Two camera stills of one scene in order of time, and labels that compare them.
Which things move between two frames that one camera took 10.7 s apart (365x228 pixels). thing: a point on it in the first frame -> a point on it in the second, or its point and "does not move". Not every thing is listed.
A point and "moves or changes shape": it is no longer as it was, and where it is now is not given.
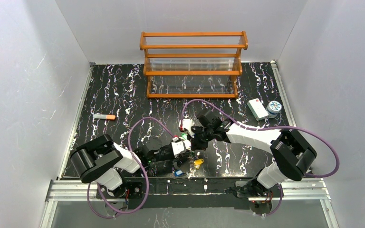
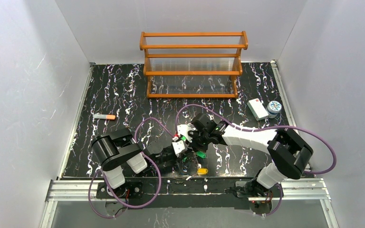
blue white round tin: [273, 108] does not move
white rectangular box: [257, 109] does not move
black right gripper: [198, 142] does not move
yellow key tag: [198, 161] -> [202, 171]
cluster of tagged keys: [191, 173] moves or changes shape
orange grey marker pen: [102, 116] does not move
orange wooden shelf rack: [193, 64] does not move
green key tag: [184, 136] moves or changes shape
